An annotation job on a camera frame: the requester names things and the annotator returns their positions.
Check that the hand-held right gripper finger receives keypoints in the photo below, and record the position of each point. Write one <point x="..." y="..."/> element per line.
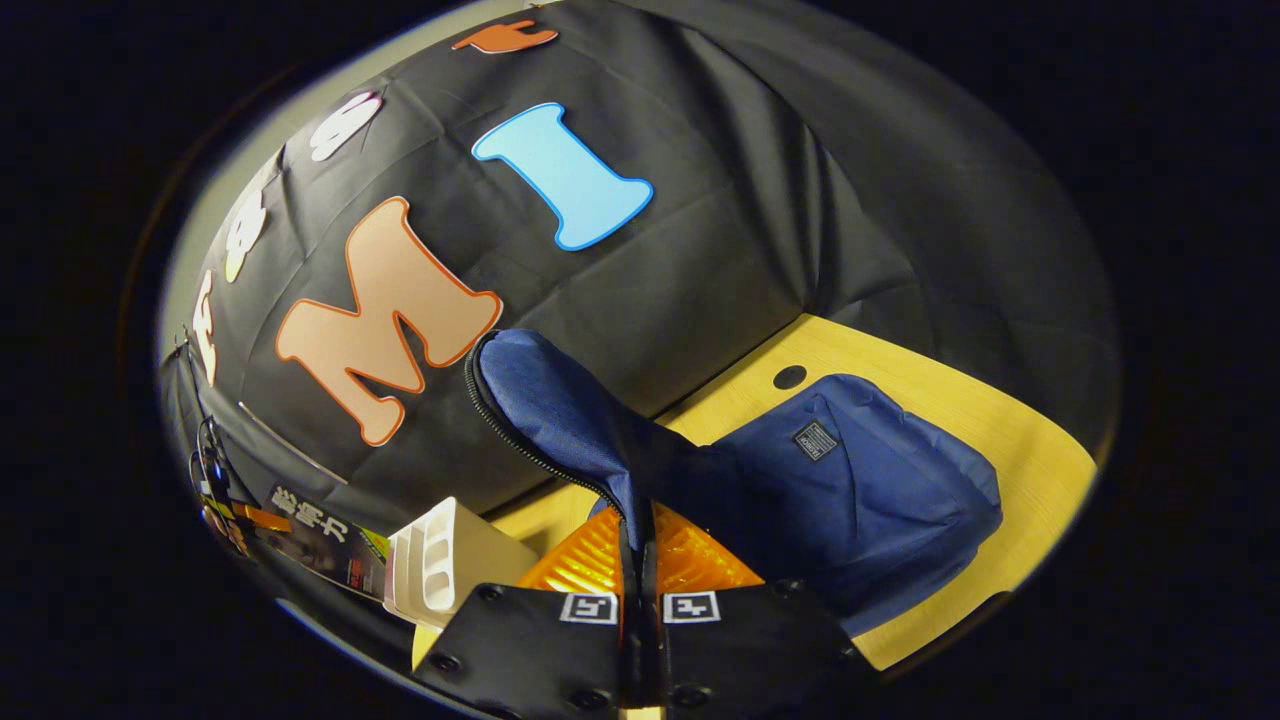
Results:
<point x="650" y="640"/>
<point x="628" y="640"/>

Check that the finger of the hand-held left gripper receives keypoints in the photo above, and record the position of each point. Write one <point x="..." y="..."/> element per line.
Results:
<point x="262" y="517"/>

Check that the white bookshelf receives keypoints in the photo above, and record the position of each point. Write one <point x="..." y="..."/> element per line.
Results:
<point x="450" y="560"/>

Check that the blue schoolbag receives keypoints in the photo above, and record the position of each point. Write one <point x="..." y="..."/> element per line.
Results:
<point x="850" y="490"/>

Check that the black binder clip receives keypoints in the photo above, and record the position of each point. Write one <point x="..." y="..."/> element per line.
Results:
<point x="186" y="340"/>

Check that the black backdrop cloth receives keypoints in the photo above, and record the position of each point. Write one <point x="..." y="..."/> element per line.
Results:
<point x="700" y="250"/>

